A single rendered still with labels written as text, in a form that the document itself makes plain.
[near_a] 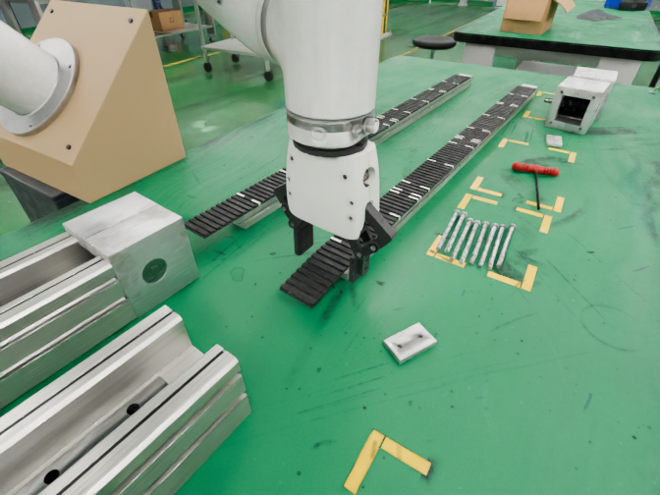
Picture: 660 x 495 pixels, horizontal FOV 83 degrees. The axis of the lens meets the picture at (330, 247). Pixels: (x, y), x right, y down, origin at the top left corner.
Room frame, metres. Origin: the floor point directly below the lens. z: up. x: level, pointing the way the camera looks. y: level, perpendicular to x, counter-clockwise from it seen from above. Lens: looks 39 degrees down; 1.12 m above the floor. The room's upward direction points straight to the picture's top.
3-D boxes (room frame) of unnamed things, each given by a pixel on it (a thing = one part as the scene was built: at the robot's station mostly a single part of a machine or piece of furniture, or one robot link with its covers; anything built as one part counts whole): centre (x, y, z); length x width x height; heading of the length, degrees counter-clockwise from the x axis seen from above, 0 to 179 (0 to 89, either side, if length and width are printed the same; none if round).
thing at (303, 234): (0.39, 0.04, 0.84); 0.03 x 0.03 x 0.07; 53
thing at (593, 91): (0.91, -0.58, 0.83); 0.11 x 0.10 x 0.10; 51
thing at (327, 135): (0.36, 0.00, 0.99); 0.09 x 0.08 x 0.03; 53
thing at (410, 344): (0.25, -0.09, 0.78); 0.05 x 0.03 x 0.01; 120
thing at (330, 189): (0.36, 0.00, 0.93); 0.10 x 0.07 x 0.11; 53
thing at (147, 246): (0.36, 0.25, 0.83); 0.12 x 0.09 x 0.10; 53
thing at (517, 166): (0.59, -0.37, 0.79); 0.16 x 0.08 x 0.02; 159
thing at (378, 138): (0.86, -0.14, 0.79); 0.96 x 0.04 x 0.03; 143
